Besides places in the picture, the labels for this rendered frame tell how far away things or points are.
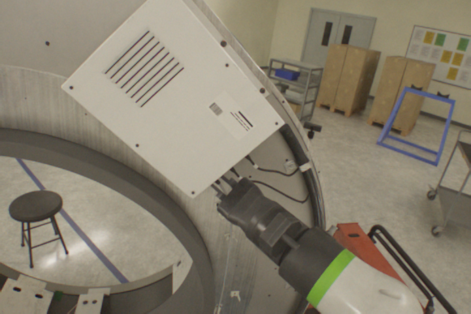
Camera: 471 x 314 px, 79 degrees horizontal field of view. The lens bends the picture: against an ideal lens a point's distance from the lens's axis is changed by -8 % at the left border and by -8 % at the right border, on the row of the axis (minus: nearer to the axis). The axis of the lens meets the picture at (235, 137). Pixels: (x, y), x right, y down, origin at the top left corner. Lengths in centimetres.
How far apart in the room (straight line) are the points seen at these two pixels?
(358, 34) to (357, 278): 908
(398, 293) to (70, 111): 54
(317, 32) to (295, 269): 953
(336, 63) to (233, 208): 644
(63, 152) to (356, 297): 47
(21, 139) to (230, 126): 34
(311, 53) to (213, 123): 954
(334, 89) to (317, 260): 655
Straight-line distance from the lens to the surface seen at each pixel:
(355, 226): 152
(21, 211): 239
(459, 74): 899
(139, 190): 55
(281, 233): 41
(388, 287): 44
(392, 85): 657
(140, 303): 137
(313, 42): 990
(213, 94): 41
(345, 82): 682
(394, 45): 919
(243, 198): 51
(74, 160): 54
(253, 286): 84
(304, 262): 44
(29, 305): 135
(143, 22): 39
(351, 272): 44
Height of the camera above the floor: 179
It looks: 23 degrees down
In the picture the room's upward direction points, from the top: 9 degrees clockwise
